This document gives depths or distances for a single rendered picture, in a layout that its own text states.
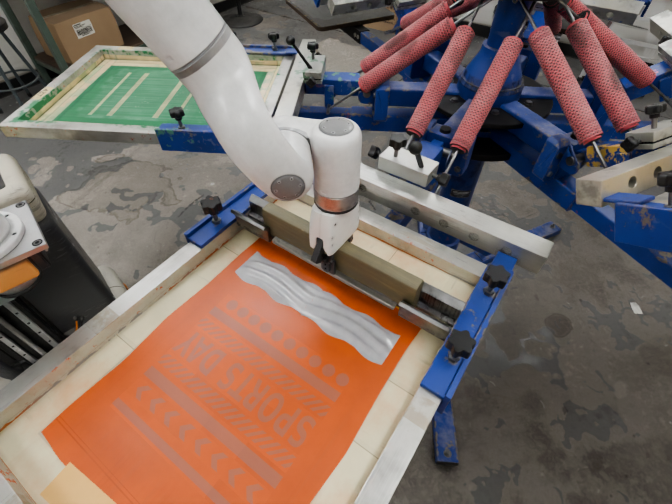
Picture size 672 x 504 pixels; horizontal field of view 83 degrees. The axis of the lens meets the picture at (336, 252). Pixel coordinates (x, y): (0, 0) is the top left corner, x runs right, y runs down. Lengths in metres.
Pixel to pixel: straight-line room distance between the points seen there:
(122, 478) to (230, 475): 0.16
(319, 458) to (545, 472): 1.25
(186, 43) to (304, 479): 0.58
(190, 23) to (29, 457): 0.65
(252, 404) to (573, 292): 1.86
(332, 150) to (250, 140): 0.12
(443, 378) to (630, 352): 1.62
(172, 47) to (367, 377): 0.55
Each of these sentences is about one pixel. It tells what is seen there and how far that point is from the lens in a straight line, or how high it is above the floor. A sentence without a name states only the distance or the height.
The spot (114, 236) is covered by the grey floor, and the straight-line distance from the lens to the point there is 2.52.
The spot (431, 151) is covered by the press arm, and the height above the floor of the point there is 1.04.
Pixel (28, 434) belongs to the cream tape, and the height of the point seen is 0.95.
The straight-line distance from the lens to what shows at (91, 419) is 0.78.
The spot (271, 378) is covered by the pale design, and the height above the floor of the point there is 0.95.
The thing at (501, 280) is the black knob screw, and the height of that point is 1.06.
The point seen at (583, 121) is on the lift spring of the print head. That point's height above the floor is 1.13.
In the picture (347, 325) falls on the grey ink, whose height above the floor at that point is 0.96.
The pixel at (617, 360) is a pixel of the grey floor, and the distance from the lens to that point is 2.15.
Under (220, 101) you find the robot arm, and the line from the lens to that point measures 0.49.
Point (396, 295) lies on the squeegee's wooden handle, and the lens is 0.71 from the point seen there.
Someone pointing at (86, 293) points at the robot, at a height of 0.46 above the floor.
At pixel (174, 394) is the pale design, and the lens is 0.73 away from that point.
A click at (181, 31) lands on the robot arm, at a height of 1.44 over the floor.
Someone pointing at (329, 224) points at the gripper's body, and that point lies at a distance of 0.63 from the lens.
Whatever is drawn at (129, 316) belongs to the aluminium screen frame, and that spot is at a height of 0.97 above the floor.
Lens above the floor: 1.59
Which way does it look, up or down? 49 degrees down
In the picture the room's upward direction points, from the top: straight up
